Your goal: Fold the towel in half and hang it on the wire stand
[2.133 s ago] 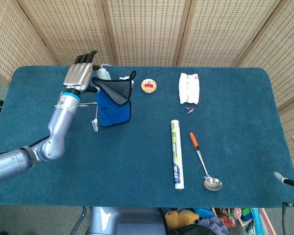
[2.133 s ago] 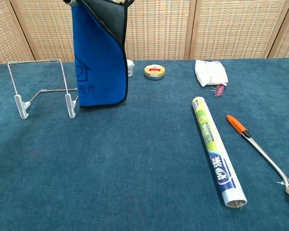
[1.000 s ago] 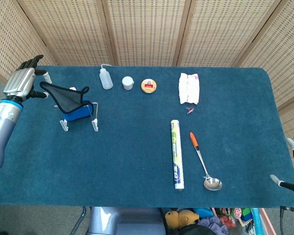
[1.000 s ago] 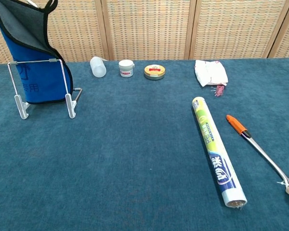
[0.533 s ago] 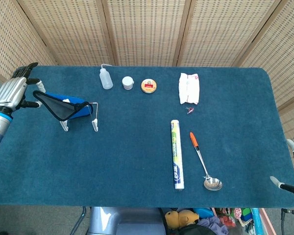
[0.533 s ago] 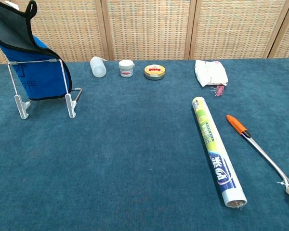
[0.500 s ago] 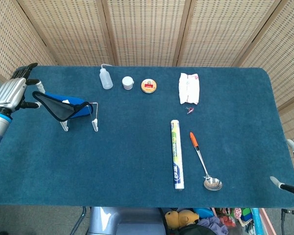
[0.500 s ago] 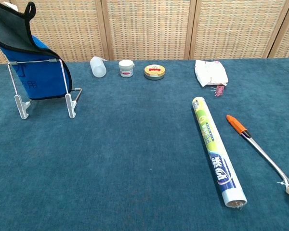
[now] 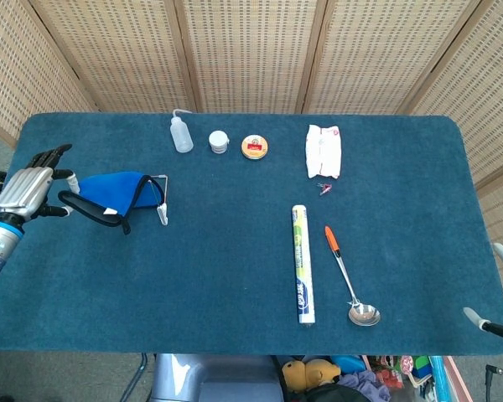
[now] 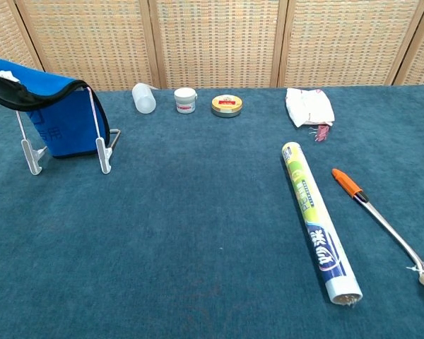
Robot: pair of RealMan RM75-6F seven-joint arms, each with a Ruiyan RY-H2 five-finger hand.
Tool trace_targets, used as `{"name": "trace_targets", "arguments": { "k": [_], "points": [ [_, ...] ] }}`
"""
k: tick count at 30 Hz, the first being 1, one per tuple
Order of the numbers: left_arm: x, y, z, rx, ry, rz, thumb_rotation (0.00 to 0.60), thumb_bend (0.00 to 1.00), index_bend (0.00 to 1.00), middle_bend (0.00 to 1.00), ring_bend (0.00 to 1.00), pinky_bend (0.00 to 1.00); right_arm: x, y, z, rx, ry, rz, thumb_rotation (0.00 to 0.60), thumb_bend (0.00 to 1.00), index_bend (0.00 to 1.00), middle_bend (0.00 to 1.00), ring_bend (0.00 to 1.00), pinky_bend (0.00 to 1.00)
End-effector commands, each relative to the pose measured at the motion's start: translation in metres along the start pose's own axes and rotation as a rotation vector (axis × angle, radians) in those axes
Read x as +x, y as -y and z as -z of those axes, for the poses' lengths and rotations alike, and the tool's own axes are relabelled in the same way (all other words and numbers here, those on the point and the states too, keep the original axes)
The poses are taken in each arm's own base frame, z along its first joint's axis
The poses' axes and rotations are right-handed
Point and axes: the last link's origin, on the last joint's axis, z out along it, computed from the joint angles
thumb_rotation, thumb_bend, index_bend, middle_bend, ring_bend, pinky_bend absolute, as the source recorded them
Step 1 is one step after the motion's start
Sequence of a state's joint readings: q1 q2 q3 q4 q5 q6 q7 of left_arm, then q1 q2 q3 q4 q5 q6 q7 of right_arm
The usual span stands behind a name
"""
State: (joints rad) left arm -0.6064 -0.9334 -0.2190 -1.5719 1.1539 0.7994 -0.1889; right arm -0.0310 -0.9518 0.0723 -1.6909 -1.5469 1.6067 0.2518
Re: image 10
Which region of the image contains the blue grey microfibre cloth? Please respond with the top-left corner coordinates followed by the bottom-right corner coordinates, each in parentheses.
top-left (0, 56), bottom-right (111, 159)

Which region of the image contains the round yellow tin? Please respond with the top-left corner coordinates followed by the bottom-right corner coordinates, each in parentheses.
top-left (211, 95), bottom-right (244, 118)

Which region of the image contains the small white jar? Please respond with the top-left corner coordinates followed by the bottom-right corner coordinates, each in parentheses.
top-left (173, 87), bottom-right (199, 114)

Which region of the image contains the teal table cloth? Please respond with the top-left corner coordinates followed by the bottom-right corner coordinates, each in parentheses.
top-left (0, 84), bottom-right (424, 339)

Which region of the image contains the translucent plastic squeeze bottle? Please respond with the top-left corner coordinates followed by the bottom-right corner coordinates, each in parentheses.
top-left (131, 83), bottom-right (160, 114)

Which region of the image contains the cling film roll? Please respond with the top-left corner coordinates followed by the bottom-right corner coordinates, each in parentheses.
top-left (281, 141), bottom-right (363, 307)

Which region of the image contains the small pink clip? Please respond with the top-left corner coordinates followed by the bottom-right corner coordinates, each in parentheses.
top-left (309, 125), bottom-right (330, 143)

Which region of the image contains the white tissue packet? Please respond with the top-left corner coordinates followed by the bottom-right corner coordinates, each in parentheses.
top-left (285, 88), bottom-right (336, 128)

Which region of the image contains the woven folding screen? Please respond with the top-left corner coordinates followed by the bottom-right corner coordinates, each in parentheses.
top-left (0, 0), bottom-right (424, 95)

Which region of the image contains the metal wire rack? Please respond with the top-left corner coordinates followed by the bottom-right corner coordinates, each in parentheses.
top-left (16, 86), bottom-right (122, 177)

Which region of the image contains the metal ladle orange handle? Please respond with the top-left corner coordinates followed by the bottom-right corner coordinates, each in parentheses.
top-left (331, 168), bottom-right (424, 291)

